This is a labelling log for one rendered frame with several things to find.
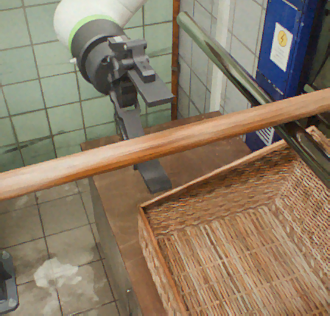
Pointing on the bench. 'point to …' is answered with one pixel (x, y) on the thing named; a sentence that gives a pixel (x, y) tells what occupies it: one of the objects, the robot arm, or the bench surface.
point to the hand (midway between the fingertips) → (158, 144)
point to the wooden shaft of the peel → (160, 144)
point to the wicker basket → (146, 226)
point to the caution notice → (281, 46)
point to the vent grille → (266, 135)
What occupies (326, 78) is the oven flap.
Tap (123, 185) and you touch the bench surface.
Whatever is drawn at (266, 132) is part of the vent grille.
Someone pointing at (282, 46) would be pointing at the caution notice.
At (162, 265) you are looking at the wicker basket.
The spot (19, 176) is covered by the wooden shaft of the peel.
